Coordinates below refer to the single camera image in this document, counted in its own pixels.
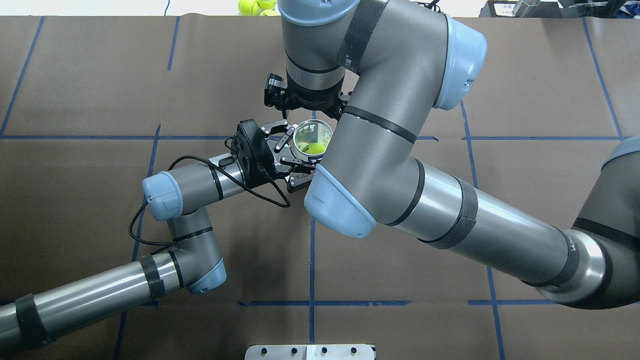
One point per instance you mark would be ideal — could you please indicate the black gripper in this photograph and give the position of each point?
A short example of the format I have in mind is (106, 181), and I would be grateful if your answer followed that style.
(270, 168)

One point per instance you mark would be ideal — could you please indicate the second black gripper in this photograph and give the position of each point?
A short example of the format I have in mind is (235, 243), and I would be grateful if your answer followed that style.
(314, 100)

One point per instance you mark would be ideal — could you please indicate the clear tennis ball can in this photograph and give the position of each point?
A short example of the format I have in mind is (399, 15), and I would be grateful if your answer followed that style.
(310, 131)

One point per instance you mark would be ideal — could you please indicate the Roland Garros tennis ball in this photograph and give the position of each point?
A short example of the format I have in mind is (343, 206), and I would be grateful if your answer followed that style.
(314, 148)

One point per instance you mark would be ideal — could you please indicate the second grey robot arm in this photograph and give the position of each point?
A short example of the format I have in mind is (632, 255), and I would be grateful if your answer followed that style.
(411, 60)

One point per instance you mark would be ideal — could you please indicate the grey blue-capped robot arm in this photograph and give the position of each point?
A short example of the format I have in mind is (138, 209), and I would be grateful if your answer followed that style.
(66, 204)

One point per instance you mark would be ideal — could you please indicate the tennis ball on desk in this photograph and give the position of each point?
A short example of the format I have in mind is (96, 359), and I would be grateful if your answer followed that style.
(269, 13)
(248, 8)
(267, 4)

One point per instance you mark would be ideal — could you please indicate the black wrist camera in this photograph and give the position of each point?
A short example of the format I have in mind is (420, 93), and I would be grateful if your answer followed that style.
(254, 147)
(274, 92)

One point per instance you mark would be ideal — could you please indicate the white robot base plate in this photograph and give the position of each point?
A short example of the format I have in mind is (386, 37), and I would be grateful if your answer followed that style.
(355, 351)

